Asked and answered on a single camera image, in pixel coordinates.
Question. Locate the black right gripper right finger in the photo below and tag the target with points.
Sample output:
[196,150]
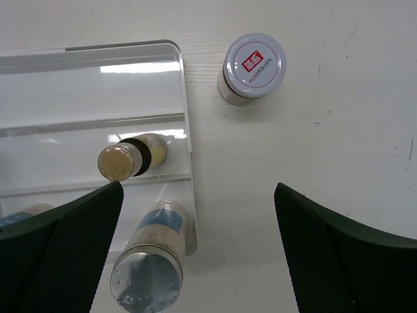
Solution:
[337,264]

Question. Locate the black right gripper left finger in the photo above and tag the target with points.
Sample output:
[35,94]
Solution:
[52,262]

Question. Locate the white can beige label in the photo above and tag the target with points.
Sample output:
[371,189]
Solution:
[28,212]

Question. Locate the white can blue label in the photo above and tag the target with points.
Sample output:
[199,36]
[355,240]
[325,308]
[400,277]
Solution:
[148,275]

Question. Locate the yellow bottle brown cap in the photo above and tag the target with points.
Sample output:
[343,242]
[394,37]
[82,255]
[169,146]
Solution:
[132,157]

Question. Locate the brown spice jar white lid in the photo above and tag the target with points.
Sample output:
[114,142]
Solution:
[254,66]

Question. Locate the white stepped organizer tray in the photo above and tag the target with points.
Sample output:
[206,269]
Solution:
[61,107]

